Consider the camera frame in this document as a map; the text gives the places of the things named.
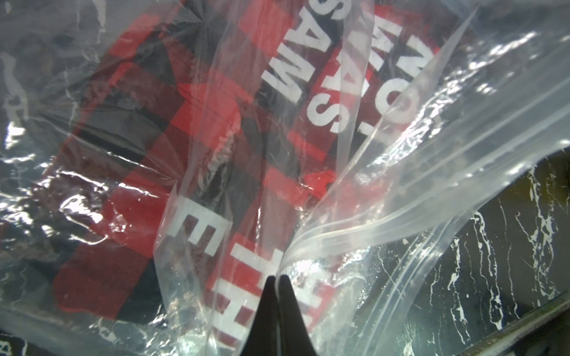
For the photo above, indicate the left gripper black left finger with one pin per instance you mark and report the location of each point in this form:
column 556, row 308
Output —
column 262, row 338

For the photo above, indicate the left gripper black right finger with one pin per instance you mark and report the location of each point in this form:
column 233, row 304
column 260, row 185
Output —
column 294, row 339

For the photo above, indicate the red black checked lettered shirt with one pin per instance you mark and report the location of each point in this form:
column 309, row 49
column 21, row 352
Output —
column 235, row 117

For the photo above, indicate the clear plastic vacuum bag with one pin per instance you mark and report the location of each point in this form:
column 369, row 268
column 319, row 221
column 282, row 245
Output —
column 492, row 102

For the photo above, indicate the aluminium frame rail front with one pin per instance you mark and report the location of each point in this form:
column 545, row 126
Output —
column 545, row 331

